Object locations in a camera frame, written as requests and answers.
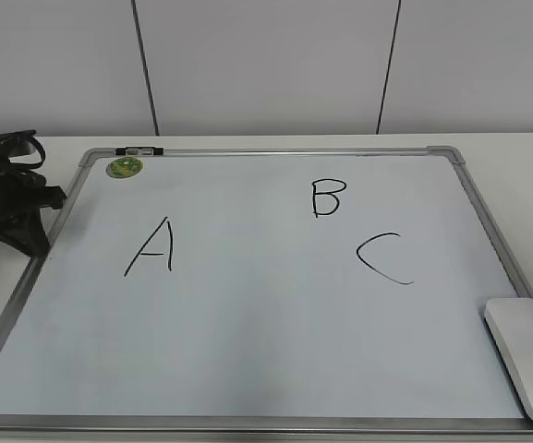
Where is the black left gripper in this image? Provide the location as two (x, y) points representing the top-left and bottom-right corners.
(0, 129), (67, 257)

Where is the round green magnet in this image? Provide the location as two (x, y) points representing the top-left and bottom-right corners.
(105, 157), (143, 179)

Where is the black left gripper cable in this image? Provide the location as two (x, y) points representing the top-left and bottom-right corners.
(0, 129), (47, 173)

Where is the black clip on frame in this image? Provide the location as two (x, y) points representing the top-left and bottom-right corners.
(114, 147), (164, 157)

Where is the white board with grey frame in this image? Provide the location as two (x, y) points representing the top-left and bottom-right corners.
(0, 147), (533, 441)

